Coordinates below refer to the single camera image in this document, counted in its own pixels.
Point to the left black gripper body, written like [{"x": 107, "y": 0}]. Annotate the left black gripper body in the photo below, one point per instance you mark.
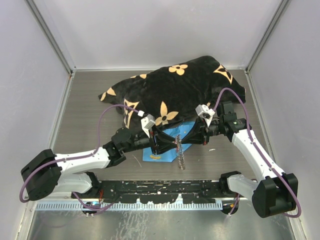
[{"x": 153, "y": 132}]

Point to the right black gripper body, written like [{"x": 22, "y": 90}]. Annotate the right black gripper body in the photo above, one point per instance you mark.
[{"x": 205, "y": 127}]

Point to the large metal keyring with rings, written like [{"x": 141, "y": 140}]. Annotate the large metal keyring with rings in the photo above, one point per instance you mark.
[{"x": 180, "y": 153}]

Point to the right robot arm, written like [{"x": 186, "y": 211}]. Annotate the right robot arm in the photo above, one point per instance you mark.
[{"x": 273, "y": 191}]

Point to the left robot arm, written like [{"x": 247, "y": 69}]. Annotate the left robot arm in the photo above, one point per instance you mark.
[{"x": 49, "y": 173}]

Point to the black floral plush pillow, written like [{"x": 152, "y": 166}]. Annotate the black floral plush pillow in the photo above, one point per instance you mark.
[{"x": 172, "y": 93}]

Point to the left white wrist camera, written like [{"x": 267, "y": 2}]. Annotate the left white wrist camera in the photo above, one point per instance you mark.
[{"x": 147, "y": 123}]

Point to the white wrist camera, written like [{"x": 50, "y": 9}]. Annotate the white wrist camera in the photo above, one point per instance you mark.
[
  {"x": 147, "y": 123},
  {"x": 206, "y": 113}
]

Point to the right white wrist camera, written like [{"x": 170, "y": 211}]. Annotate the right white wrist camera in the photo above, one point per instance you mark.
[{"x": 206, "y": 113}]

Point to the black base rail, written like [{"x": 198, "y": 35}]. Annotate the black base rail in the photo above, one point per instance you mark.
[{"x": 158, "y": 191}]

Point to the white slotted cable duct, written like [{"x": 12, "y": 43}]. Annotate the white slotted cable duct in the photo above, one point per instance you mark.
[{"x": 138, "y": 206}]

